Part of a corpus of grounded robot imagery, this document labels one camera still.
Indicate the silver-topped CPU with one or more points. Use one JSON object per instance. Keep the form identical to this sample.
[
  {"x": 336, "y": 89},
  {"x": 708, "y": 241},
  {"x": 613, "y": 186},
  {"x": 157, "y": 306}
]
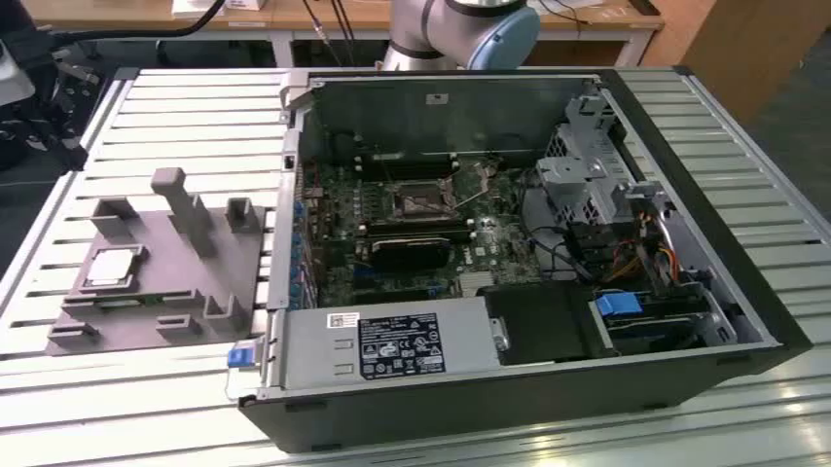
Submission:
[{"x": 114, "y": 266}]

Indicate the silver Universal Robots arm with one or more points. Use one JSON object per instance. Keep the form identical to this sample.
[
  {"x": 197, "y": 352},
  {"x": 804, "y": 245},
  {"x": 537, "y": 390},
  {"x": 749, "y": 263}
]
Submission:
[{"x": 442, "y": 29}]

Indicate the black RAM slot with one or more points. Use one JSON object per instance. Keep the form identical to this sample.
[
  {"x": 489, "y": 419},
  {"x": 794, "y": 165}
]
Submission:
[
  {"x": 416, "y": 230},
  {"x": 416, "y": 225},
  {"x": 406, "y": 156},
  {"x": 420, "y": 236},
  {"x": 406, "y": 169},
  {"x": 406, "y": 176},
  {"x": 406, "y": 163}
]

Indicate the CPU socket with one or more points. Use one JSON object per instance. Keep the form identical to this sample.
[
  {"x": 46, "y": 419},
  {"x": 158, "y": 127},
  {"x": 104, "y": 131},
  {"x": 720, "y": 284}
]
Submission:
[{"x": 416, "y": 202}]

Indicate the black heat sink block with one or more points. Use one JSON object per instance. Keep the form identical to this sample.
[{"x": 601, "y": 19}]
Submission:
[{"x": 409, "y": 253}]

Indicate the thin metal locking lever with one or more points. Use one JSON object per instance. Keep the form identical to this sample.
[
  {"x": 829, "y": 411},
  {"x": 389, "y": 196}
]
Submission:
[{"x": 474, "y": 197}]

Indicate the green motherboard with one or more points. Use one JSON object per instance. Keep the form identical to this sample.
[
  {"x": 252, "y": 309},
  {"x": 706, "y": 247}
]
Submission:
[{"x": 501, "y": 253}]

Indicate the small silver chipset heat sink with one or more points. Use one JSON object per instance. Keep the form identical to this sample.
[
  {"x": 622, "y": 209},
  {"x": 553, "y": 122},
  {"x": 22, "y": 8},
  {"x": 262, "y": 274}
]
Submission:
[{"x": 480, "y": 285}]

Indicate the black power supply label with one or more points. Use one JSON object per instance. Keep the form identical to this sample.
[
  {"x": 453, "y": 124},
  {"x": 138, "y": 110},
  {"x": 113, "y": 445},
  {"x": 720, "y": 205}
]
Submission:
[{"x": 404, "y": 348}]

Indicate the black plastic air shroud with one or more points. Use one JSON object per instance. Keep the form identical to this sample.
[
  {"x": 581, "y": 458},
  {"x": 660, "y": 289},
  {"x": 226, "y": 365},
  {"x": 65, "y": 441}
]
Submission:
[{"x": 546, "y": 321}]

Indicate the perforated metal drive cage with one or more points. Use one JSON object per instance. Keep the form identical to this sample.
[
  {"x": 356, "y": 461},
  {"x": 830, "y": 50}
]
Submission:
[{"x": 585, "y": 190}]

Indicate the gray power supply unit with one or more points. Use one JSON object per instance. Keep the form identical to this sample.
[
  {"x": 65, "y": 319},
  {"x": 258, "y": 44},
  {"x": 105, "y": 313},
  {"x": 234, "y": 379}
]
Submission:
[{"x": 312, "y": 350}]

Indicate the hard disk in blue carrier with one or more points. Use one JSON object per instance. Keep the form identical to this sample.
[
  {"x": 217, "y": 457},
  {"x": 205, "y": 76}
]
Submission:
[{"x": 614, "y": 304}]

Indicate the blue case latch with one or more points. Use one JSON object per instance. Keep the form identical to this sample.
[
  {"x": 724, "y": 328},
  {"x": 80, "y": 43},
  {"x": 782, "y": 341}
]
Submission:
[{"x": 242, "y": 355}]

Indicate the gray parts rack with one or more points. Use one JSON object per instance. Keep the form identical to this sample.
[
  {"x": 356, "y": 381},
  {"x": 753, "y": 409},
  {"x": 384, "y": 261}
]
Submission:
[{"x": 176, "y": 277}]

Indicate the green RAM stick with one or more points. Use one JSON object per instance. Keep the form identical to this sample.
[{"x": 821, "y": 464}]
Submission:
[{"x": 150, "y": 300}]

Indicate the black open PC case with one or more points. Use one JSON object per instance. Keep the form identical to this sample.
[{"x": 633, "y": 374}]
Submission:
[{"x": 585, "y": 404}]

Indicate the wooden desk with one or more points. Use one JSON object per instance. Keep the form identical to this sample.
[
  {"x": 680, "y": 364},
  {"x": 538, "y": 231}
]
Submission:
[{"x": 273, "y": 22}]

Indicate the wooden cabinet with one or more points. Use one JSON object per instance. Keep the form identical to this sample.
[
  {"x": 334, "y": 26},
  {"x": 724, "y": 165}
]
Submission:
[{"x": 748, "y": 48}]

